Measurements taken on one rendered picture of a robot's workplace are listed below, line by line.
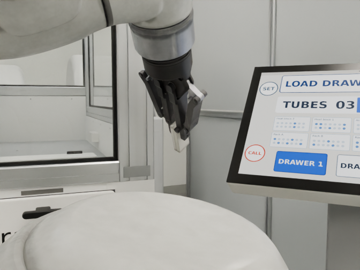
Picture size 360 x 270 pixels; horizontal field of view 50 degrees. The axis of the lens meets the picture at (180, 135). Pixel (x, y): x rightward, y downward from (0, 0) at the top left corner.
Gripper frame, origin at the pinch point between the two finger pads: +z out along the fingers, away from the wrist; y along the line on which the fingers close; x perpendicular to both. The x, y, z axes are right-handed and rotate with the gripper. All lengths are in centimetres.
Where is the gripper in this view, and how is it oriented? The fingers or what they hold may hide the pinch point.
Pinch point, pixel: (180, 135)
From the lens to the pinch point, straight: 71.4
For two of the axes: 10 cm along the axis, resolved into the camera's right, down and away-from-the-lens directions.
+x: -6.3, 6.3, -4.5
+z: 1.1, 6.5, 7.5
